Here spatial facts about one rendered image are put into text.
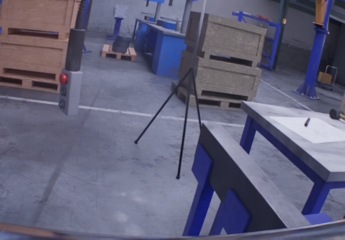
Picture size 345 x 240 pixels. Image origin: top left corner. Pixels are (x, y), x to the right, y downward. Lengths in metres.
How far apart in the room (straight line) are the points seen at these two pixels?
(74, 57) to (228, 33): 3.87
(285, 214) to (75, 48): 0.67
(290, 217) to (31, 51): 3.88
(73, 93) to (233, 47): 3.95
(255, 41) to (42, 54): 3.11
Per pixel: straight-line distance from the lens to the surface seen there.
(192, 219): 1.19
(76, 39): 0.84
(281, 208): 0.72
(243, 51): 4.77
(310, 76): 8.37
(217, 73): 4.60
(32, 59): 4.22
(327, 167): 1.08
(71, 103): 0.87
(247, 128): 1.61
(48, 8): 4.15
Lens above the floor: 1.22
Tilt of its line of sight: 17 degrees down
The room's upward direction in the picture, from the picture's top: 11 degrees clockwise
